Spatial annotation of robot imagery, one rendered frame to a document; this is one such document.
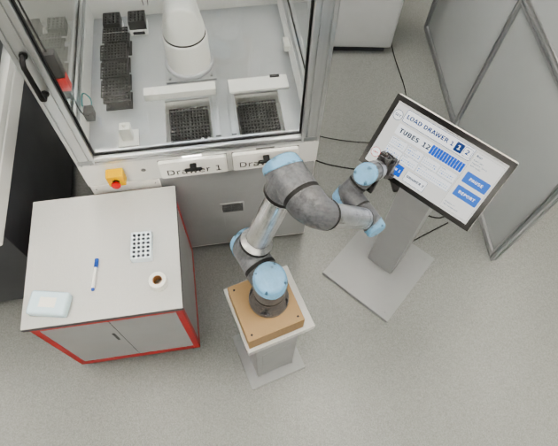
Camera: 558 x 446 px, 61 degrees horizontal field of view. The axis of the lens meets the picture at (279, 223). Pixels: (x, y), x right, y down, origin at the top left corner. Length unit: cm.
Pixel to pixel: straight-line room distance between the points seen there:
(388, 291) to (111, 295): 152
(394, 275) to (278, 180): 162
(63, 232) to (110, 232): 20
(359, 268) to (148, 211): 128
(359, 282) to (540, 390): 108
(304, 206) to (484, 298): 189
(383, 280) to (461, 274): 48
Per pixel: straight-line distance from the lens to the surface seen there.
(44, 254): 221
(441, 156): 196
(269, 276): 161
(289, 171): 133
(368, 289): 279
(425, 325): 284
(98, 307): 204
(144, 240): 206
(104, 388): 275
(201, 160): 208
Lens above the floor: 259
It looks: 62 degrees down
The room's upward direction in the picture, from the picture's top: 3 degrees clockwise
